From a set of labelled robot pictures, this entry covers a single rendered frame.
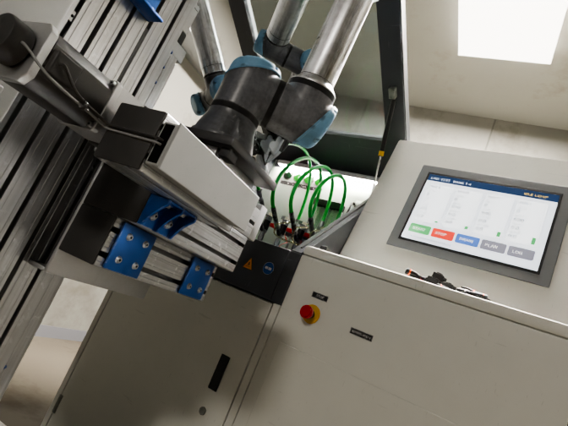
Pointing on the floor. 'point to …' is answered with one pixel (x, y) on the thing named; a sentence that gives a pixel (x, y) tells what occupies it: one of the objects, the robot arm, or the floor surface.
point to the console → (414, 326)
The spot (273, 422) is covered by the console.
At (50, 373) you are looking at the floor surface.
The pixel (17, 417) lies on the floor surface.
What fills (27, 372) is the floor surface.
